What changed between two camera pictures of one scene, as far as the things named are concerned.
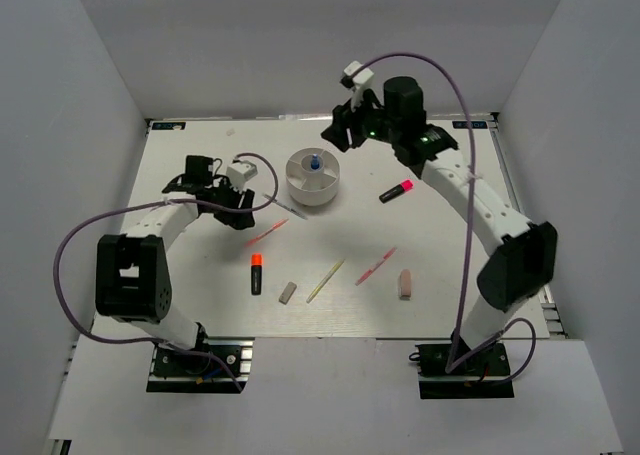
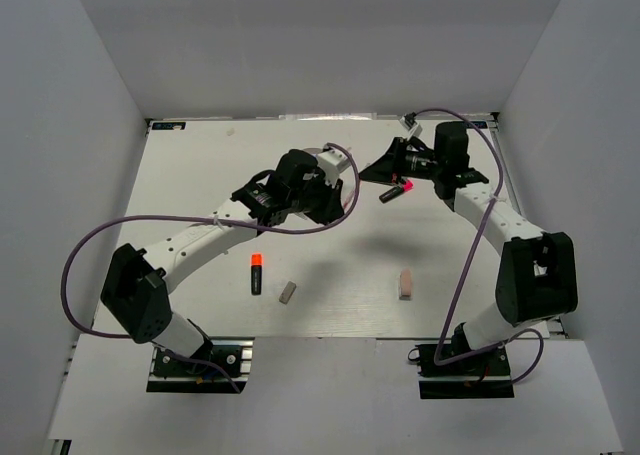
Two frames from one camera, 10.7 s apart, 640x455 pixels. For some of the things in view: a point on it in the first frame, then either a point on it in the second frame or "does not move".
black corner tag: [168, 126] does not move
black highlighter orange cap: [256, 274] does not move
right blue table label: [473, 125] does not move
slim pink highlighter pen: [365, 275] to [348, 199]
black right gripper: [344, 118] to [391, 165]
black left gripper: [239, 220] to [332, 210]
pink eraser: [404, 284] does not move
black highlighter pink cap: [404, 187] does not move
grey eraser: [287, 293] does not move
